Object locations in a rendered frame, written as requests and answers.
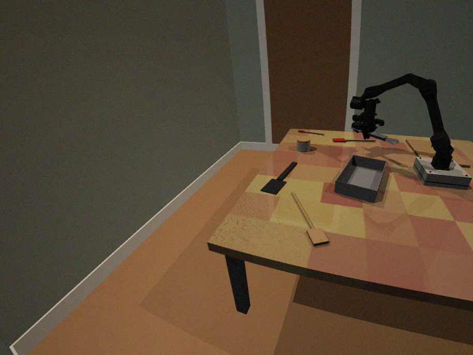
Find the grey roasting tin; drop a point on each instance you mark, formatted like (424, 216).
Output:
(361, 178)

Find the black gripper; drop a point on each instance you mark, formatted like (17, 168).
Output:
(368, 124)

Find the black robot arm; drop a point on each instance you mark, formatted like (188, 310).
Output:
(428, 89)

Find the light wooden board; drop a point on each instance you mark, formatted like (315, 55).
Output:
(423, 148)

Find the grey cylinder with tan lid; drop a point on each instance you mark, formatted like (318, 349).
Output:
(303, 144)

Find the black spatula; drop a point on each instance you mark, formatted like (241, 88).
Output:
(274, 185)

